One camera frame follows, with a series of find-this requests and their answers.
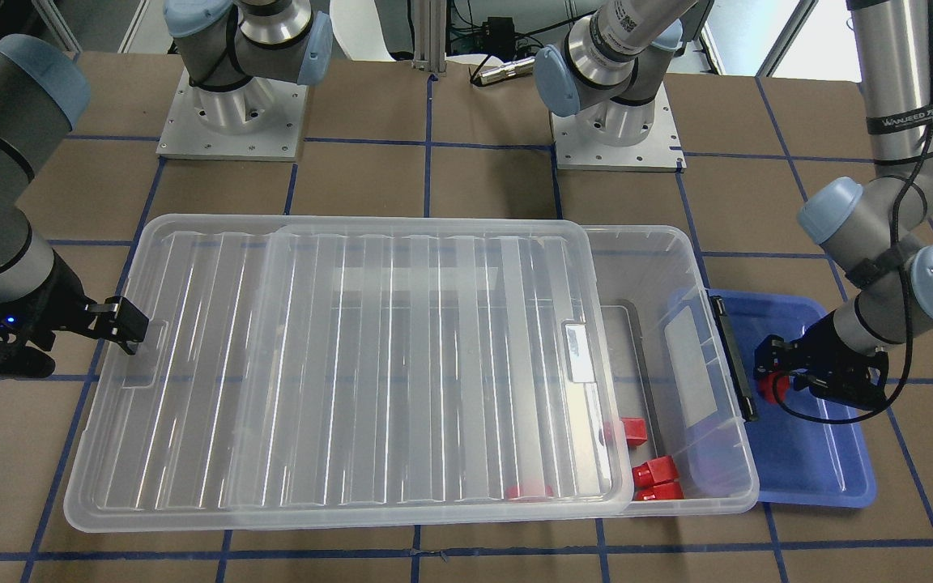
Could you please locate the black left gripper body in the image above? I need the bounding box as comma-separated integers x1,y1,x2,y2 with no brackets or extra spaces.
754,313,889,410

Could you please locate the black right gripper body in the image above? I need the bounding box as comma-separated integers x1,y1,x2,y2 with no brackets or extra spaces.
0,255,123,379

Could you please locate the red block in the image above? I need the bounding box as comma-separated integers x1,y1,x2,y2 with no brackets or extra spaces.
505,480,555,503
756,370,791,405
599,417,649,448
633,481,685,501
632,455,679,490

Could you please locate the clear plastic box lid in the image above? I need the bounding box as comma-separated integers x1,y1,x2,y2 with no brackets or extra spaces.
63,214,632,534

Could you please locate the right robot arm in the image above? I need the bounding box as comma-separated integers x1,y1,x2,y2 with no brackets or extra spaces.
0,1,334,379

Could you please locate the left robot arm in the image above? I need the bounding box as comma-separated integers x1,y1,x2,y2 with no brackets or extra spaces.
534,1,933,419

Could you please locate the clear plastic storage box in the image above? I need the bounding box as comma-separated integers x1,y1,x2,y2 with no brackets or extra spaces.
586,225,760,519

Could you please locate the blue plastic tray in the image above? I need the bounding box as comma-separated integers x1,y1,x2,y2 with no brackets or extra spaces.
707,289,876,507

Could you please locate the red block under lid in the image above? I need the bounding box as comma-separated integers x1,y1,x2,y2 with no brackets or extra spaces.
505,480,555,503

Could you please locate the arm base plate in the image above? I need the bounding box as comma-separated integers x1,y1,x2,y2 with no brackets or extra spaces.
549,85,688,172
156,71,309,162

